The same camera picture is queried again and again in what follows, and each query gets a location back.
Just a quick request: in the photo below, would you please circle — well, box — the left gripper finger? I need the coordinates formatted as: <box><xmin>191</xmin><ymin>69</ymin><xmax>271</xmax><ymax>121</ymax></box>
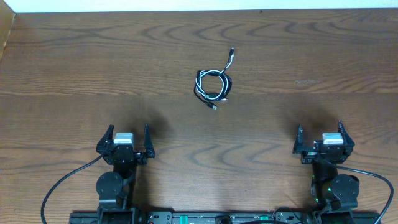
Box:
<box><xmin>96</xmin><ymin>124</ymin><xmax>114</xmax><ymax>149</ymax></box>
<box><xmin>144</xmin><ymin>124</ymin><xmax>155</xmax><ymax>153</ymax></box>

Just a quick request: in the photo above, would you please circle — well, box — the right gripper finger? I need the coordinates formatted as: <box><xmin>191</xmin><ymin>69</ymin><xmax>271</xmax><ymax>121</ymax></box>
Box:
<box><xmin>338</xmin><ymin>121</ymin><xmax>354</xmax><ymax>147</ymax></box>
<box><xmin>293</xmin><ymin>125</ymin><xmax>303</xmax><ymax>152</ymax></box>

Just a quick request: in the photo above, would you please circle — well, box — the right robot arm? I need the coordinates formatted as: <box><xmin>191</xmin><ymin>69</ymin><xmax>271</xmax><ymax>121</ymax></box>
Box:
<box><xmin>292</xmin><ymin>122</ymin><xmax>359</xmax><ymax>223</ymax></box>

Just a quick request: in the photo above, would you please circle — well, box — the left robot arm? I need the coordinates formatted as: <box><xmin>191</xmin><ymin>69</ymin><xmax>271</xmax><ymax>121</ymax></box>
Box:
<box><xmin>96</xmin><ymin>125</ymin><xmax>155</xmax><ymax>224</ymax></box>

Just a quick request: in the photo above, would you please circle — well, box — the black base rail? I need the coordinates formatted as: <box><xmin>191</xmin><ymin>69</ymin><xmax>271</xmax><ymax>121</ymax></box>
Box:
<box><xmin>68</xmin><ymin>210</ymin><xmax>382</xmax><ymax>224</ymax></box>

